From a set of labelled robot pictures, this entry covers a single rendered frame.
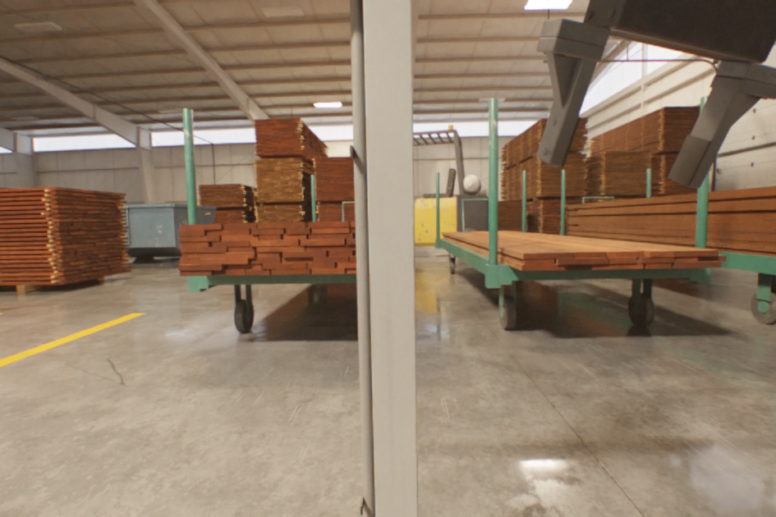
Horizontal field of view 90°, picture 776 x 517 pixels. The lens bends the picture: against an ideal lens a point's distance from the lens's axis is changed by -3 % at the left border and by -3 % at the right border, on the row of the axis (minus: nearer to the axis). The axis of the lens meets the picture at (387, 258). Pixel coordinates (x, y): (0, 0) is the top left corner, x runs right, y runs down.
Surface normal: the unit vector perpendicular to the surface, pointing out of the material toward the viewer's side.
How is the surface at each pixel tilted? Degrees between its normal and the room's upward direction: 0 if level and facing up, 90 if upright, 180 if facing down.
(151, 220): 90
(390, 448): 90
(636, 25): 113
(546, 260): 90
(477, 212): 91
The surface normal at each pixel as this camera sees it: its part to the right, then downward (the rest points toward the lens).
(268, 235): -0.03, 0.09
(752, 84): 0.08, 0.48
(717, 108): -0.98, -0.10
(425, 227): -0.25, 0.09
